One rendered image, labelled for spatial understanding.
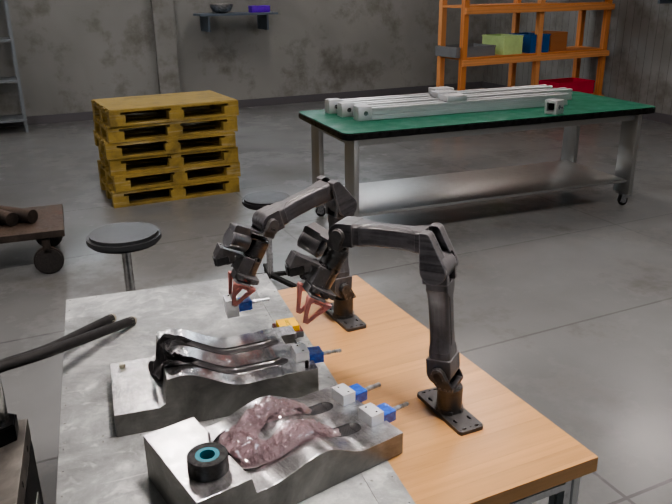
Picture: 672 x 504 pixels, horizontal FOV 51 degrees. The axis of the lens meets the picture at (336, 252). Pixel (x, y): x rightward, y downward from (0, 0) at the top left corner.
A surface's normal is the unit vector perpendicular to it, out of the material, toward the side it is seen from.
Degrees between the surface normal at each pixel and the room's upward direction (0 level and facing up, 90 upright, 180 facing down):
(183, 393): 90
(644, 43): 90
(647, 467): 0
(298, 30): 90
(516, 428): 0
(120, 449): 0
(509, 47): 90
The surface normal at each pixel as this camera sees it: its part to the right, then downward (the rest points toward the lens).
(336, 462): 0.58, 0.28
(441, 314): -0.43, 0.32
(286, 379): 0.32, 0.33
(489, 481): -0.01, -0.94
